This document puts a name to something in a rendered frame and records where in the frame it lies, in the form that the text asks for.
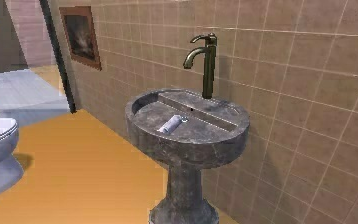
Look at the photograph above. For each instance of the white rolled cloth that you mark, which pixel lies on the white rolled cloth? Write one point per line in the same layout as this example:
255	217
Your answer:
169	124

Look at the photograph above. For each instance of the dark bronze faucet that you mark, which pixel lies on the dark bronze faucet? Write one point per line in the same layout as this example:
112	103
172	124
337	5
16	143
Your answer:
208	70

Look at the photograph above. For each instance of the grey bathtub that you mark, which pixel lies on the grey bathtub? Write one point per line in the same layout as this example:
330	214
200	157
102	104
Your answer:
23	91

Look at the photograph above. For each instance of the white toilet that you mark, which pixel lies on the white toilet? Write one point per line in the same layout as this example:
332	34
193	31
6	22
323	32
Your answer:
0	150

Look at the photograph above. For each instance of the grey stone pedestal sink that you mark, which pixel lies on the grey stone pedestal sink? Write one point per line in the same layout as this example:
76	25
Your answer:
190	143

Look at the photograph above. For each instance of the brown framed wall picture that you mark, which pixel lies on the brown framed wall picture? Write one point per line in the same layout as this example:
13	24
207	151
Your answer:
81	37

